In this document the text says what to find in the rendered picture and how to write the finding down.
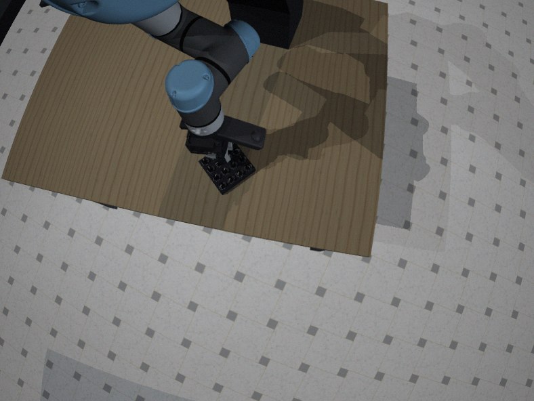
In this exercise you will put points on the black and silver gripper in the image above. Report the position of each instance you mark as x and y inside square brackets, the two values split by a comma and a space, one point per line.
[203, 145]

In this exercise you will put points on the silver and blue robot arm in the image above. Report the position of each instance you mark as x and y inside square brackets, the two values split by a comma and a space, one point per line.
[193, 88]

